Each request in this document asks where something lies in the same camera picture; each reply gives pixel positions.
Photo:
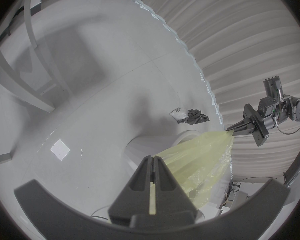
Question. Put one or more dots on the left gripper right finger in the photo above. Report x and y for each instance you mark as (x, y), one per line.
(172, 204)

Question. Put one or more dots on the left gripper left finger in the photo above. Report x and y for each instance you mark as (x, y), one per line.
(132, 204)

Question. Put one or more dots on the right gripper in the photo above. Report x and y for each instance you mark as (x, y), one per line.
(258, 126)

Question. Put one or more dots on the black plastic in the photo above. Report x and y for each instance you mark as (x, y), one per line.
(197, 116)

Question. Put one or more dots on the yellow plastic bag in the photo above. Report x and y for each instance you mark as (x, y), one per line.
(202, 159)

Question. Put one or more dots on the white trash bin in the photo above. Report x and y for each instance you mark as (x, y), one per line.
(140, 149)

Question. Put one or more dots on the beige curtain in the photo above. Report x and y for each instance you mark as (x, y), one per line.
(240, 34)

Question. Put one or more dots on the grey cushioned white chair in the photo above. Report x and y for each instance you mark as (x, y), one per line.
(15, 86)

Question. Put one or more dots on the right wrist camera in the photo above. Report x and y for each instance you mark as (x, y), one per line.
(266, 107)

